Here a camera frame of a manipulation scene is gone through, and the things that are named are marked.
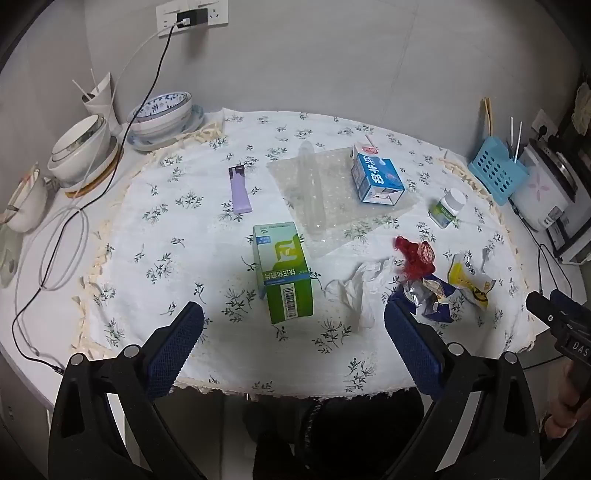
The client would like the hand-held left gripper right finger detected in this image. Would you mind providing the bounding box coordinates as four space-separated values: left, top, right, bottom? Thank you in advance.
383 298 541 480

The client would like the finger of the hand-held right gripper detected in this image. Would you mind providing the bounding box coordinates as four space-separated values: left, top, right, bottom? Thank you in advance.
549 287 591 320
525 290 574 332

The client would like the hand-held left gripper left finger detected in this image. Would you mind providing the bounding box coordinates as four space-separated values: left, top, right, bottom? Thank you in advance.
48 301 209 480

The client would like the blue snack packet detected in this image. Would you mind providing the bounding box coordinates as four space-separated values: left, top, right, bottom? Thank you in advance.
390 274 458 324

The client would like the white tissue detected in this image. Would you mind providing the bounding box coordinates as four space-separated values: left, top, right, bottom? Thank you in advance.
325 259 393 330

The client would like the red mesh net bag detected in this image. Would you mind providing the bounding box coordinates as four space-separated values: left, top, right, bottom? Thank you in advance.
393 235 437 282

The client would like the yellow snack packet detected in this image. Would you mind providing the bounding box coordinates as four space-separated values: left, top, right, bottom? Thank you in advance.
449 253 494 309

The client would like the green medicine box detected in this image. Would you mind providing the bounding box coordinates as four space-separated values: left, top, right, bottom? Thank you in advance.
252 222 315 325

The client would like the white pill bottle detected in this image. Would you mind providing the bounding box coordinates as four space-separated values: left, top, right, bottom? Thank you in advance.
428 188 467 229

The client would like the clear bubble wrap sheet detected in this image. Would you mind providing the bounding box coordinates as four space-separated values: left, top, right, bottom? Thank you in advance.
268 148 419 259

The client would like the purple tube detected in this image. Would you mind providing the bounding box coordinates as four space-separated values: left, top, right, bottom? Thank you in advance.
227 166 254 214

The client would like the blue milk carton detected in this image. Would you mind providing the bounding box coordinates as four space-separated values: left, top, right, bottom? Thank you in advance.
351 143 406 205

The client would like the person's right hand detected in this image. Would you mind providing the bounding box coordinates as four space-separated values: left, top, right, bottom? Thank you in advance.
541 360 591 440

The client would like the white toaster oven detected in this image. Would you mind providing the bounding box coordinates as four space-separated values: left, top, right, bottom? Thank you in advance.
547 208 591 265

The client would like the white floral tablecloth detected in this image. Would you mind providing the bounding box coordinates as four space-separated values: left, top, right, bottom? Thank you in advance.
69 108 541 400

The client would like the white rice cooker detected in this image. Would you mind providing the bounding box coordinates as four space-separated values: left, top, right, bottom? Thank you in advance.
510 138 580 232

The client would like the blue plastic basket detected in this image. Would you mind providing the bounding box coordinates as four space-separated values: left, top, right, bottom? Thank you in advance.
468 136 531 206

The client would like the white bowl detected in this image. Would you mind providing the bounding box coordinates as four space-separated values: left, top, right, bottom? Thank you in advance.
48 134 121 186
48 114 112 169

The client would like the white mug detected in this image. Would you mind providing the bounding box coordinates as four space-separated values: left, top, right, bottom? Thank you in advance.
0 161 49 234

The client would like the black storage rack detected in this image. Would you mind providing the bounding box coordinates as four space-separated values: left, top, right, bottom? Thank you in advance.
556 82 591 153

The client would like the blue patterned bowl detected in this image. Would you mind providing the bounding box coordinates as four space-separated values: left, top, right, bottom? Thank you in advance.
127 91 194 137

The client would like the white paper cup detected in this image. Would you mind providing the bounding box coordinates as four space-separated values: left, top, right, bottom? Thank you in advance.
83 71 122 137

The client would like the black charger plug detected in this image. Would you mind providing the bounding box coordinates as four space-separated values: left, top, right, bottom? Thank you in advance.
176 8 208 29

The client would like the thin black appliance cable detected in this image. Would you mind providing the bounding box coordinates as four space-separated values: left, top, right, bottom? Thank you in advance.
537 242 574 301

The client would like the white charging cable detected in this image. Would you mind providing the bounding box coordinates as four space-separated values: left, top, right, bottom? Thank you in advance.
14 18 185 361

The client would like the white wall socket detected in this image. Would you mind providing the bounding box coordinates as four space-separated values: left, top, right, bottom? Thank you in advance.
531 108 561 139

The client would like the white wall outlet strip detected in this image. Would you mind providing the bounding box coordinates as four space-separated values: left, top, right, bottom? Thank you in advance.
156 0 229 38

